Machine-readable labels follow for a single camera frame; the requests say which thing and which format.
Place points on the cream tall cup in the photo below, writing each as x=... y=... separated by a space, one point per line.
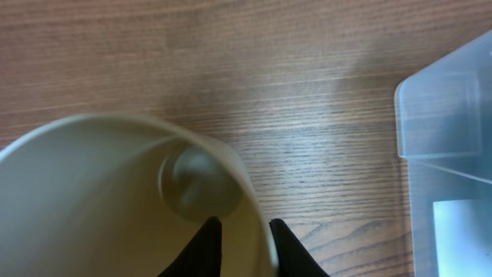
x=121 y=195

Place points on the clear plastic storage bin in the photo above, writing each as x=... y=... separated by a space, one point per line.
x=443 y=120

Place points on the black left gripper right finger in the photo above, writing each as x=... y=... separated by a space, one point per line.
x=294 y=259

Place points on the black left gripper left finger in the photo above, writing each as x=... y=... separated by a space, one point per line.
x=202 y=256

